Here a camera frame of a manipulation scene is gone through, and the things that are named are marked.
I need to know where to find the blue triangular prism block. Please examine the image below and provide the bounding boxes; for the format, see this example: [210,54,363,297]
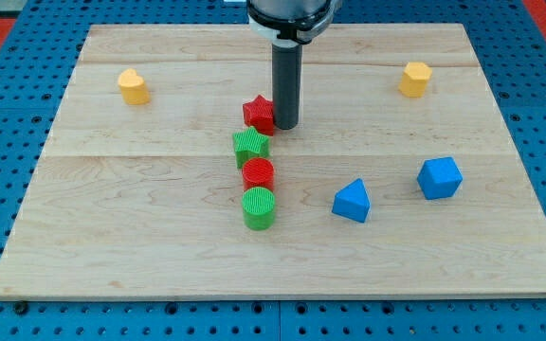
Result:
[332,178,371,223]

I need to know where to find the red cylinder block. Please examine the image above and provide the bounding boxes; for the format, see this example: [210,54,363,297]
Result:
[242,157,275,191]

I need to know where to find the blue cube block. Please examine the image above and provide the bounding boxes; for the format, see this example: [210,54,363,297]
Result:
[417,156,463,200]

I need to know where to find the green cylinder block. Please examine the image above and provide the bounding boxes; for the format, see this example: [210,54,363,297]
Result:
[242,187,276,231]

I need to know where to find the yellow heart block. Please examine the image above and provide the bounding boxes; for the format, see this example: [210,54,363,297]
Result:
[118,68,151,105]

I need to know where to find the light wooden board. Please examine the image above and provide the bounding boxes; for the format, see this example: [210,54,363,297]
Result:
[0,24,546,301]

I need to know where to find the yellow hexagon block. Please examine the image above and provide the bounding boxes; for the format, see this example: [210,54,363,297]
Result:
[398,62,433,98]

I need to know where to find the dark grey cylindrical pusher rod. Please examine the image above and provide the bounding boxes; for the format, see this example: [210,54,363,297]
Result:
[272,45,302,130]

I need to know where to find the red star block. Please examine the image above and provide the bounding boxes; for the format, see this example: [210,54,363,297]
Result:
[242,95,275,136]

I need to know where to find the green star block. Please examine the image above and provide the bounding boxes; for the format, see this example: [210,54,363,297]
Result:
[232,127,270,169]

